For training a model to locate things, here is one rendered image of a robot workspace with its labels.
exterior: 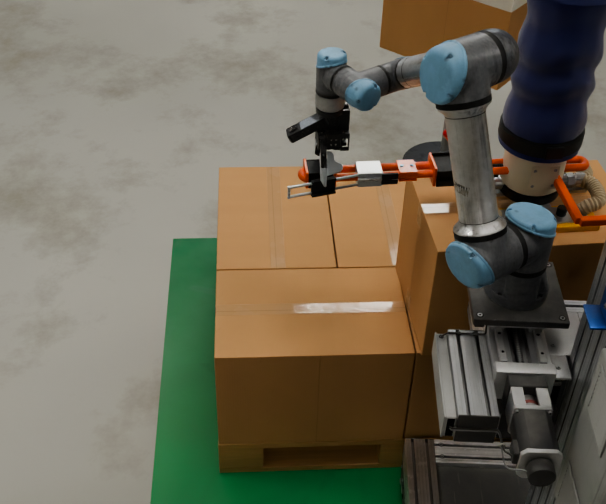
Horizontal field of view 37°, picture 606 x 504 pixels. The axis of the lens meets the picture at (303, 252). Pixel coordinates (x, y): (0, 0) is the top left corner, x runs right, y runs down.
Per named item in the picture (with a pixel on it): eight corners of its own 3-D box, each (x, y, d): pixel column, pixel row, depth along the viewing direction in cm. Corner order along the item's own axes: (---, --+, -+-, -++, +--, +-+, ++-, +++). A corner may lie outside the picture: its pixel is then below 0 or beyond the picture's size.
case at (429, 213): (570, 258, 303) (597, 159, 278) (615, 343, 273) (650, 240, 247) (395, 268, 297) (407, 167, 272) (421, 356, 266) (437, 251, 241)
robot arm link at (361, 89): (395, 76, 215) (366, 58, 222) (358, 88, 210) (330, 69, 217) (392, 105, 220) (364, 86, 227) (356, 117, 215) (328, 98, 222)
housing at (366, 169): (378, 172, 251) (379, 159, 248) (382, 187, 246) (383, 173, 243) (353, 174, 251) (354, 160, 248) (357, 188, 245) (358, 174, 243)
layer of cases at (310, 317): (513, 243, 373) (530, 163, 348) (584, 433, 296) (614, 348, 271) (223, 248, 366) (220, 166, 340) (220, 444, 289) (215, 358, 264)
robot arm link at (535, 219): (559, 262, 208) (572, 215, 200) (518, 283, 202) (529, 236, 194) (522, 235, 216) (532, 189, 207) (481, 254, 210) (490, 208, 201)
